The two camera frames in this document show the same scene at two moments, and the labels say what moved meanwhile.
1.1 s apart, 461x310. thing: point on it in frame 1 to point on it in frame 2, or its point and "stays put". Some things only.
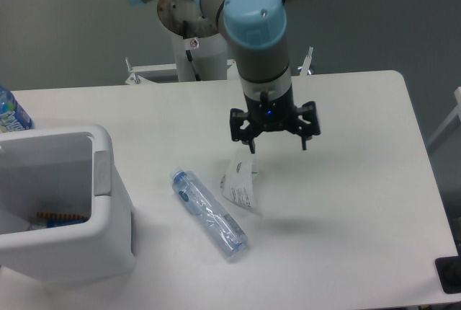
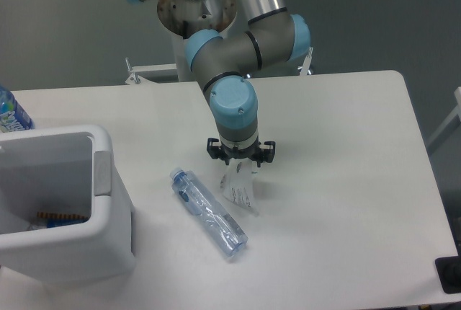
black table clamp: (449, 270) stays put
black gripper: (271, 115) to (215, 147)
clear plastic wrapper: (239, 182) stays put
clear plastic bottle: (220, 228) stays put
